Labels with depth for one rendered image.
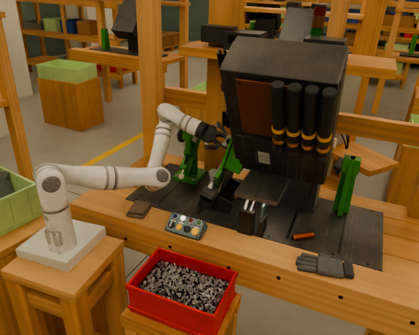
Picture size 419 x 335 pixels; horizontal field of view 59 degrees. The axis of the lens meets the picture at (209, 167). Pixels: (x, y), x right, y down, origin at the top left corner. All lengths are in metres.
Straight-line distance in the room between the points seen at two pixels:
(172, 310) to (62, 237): 0.49
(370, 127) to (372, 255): 0.59
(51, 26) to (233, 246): 6.87
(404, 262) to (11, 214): 1.62
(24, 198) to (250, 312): 1.45
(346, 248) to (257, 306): 1.06
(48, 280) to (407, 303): 1.21
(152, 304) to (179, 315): 0.10
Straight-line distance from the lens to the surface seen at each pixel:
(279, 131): 1.20
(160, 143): 1.58
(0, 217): 1.81
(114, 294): 1.70
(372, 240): 1.64
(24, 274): 1.52
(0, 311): 1.93
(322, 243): 1.54
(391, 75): 1.55
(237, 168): 1.51
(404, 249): 1.69
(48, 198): 1.37
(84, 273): 1.45
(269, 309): 2.48
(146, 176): 1.47
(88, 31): 7.33
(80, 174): 1.42
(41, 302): 1.58
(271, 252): 1.45
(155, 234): 1.54
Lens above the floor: 1.81
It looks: 27 degrees down
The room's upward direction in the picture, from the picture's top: 2 degrees clockwise
